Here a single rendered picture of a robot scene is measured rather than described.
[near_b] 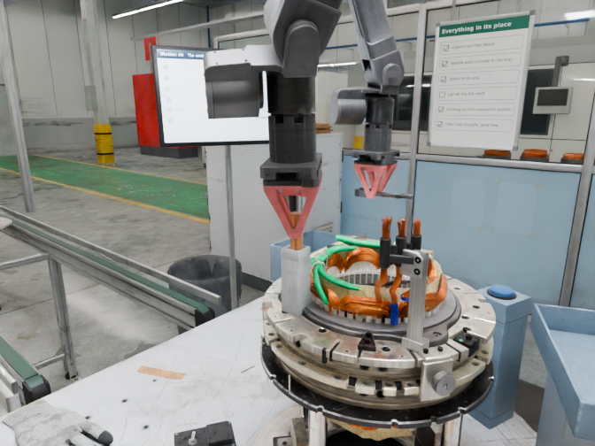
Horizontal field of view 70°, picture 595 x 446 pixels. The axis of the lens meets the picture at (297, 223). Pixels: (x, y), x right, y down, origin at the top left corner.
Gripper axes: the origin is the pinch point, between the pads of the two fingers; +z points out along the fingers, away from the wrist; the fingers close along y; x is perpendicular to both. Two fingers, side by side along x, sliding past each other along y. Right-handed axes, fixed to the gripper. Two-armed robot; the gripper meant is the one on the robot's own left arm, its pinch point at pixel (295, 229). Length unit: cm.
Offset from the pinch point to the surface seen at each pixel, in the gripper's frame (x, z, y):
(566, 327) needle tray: 40.4, 19.1, -10.3
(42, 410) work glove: -52, 42, -10
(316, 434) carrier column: 3.1, 25.0, 8.3
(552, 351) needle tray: 33.2, 15.8, 1.2
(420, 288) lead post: 14.6, 3.4, 8.9
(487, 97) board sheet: 86, -6, -220
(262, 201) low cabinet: -55, 63, -241
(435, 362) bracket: 16.3, 11.0, 11.3
